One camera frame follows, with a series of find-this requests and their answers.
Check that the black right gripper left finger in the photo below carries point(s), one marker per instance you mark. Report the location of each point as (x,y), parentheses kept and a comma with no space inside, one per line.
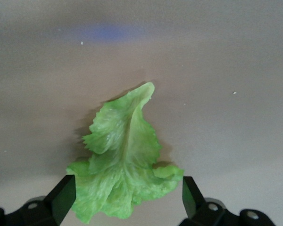
(59,202)

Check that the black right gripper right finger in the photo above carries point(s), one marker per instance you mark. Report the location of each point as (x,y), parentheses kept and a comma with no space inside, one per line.
(193,202)

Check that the green lettuce leaf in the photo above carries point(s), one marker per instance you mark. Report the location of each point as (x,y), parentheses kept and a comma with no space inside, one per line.
(122,153)

